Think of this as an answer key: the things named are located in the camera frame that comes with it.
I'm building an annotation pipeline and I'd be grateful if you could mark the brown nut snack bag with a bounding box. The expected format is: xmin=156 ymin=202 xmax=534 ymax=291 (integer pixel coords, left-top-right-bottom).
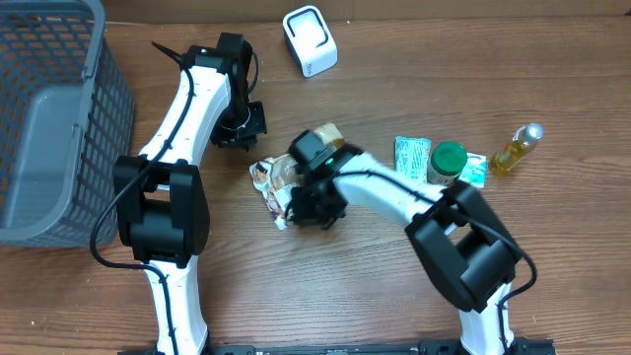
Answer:
xmin=249 ymin=123 xmax=345 ymax=230

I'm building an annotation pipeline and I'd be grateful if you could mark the teal wet wipes pack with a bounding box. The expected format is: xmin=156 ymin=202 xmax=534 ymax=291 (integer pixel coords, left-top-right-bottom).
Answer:
xmin=394 ymin=136 xmax=432 ymax=184

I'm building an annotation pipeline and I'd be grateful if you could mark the green lid white jar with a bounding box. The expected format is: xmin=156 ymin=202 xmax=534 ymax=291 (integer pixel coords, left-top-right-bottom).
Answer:
xmin=427 ymin=141 xmax=467 ymax=185

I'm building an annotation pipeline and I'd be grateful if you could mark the small teal tissue pack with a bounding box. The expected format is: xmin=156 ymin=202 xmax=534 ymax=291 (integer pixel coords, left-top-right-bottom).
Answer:
xmin=458 ymin=152 xmax=488 ymax=189

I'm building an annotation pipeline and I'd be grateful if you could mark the yellow dish soap bottle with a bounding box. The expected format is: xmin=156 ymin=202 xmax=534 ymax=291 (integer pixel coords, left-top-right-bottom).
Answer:
xmin=489 ymin=122 xmax=544 ymax=176

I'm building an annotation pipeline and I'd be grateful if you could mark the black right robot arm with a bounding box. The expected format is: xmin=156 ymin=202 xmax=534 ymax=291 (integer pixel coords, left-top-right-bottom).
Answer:
xmin=285 ymin=130 xmax=524 ymax=354

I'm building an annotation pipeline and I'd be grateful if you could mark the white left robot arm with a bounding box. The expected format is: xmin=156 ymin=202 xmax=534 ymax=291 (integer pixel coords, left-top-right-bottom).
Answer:
xmin=112 ymin=33 xmax=267 ymax=354

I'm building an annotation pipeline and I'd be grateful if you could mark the white barcode scanner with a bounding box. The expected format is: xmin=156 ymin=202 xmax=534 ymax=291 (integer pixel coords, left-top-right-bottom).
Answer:
xmin=282 ymin=5 xmax=338 ymax=78

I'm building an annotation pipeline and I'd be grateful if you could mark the grey plastic mesh basket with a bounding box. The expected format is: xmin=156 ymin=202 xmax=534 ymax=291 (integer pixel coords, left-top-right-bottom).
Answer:
xmin=1 ymin=0 xmax=135 ymax=248

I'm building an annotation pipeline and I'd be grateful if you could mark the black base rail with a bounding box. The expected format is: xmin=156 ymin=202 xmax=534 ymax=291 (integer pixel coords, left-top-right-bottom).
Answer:
xmin=117 ymin=337 xmax=557 ymax=355

